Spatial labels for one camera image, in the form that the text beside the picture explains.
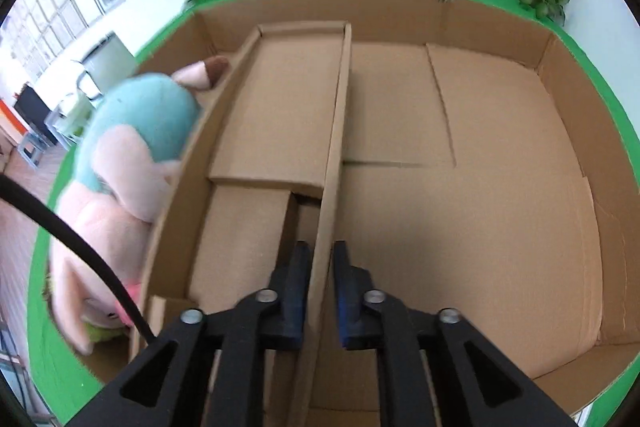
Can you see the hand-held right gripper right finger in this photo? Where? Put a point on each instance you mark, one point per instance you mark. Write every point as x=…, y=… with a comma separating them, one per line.
x=342, y=297

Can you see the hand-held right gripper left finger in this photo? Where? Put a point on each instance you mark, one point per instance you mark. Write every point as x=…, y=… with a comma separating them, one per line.
x=299, y=292

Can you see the large cardboard box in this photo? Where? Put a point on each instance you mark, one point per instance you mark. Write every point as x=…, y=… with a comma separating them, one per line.
x=500, y=207

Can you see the cardboard insert tray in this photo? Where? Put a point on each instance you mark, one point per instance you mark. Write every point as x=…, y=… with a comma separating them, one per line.
x=280, y=107

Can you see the pink pig plush toy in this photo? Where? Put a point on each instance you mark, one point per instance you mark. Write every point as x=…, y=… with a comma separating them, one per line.
x=140, y=117

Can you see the leaf print cup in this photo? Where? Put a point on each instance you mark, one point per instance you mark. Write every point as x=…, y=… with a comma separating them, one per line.
x=72, y=117

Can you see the white electric kettle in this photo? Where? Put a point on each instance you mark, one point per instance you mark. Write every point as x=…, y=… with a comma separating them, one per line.
x=107, y=62

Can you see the grey plastic stool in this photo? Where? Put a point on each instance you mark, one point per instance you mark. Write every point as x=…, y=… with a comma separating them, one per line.
x=32, y=149

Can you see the black cabinet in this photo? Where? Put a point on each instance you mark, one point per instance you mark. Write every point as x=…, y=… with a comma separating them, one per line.
x=31, y=107

